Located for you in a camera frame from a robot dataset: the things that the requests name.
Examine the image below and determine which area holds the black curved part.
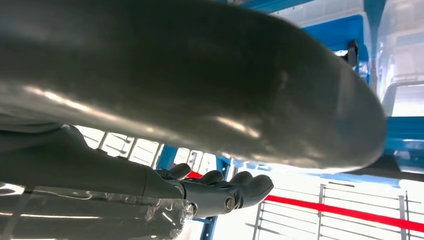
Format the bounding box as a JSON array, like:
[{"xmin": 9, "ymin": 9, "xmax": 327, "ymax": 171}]
[{"xmin": 344, "ymin": 39, "xmax": 360, "ymax": 68}]

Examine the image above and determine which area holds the blue metal shelf rack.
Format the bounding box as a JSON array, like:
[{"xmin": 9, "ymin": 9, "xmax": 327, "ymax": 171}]
[{"xmin": 155, "ymin": 0, "xmax": 424, "ymax": 240}]

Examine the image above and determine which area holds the grey robot torso shell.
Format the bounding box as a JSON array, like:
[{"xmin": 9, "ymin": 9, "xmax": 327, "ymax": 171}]
[{"xmin": 0, "ymin": 0, "xmax": 388, "ymax": 173}]

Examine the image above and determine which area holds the blue plastic bin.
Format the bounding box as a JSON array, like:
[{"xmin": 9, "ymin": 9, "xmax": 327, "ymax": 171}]
[{"xmin": 303, "ymin": 14, "xmax": 369, "ymax": 62}]

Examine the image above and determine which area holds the red barrier belt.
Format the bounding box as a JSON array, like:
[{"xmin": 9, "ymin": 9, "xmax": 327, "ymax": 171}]
[{"xmin": 187, "ymin": 170, "xmax": 424, "ymax": 233}]

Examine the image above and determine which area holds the translucent white bin stack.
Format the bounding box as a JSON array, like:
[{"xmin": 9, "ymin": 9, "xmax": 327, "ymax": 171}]
[{"xmin": 377, "ymin": 0, "xmax": 424, "ymax": 117}]

